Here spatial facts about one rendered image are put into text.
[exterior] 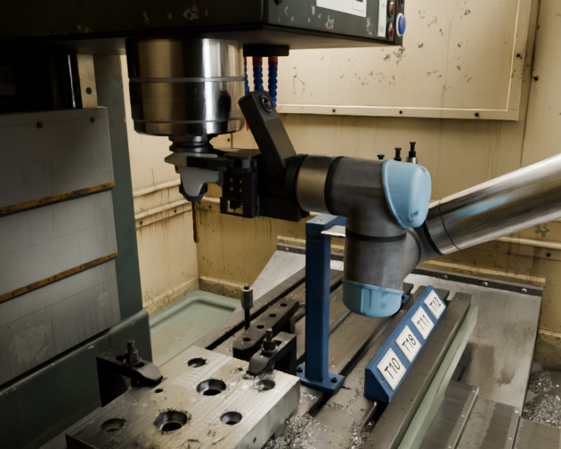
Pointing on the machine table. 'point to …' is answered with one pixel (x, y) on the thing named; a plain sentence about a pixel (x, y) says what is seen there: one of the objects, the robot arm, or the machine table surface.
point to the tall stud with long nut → (247, 304)
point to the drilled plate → (189, 381)
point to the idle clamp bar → (278, 321)
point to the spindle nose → (185, 86)
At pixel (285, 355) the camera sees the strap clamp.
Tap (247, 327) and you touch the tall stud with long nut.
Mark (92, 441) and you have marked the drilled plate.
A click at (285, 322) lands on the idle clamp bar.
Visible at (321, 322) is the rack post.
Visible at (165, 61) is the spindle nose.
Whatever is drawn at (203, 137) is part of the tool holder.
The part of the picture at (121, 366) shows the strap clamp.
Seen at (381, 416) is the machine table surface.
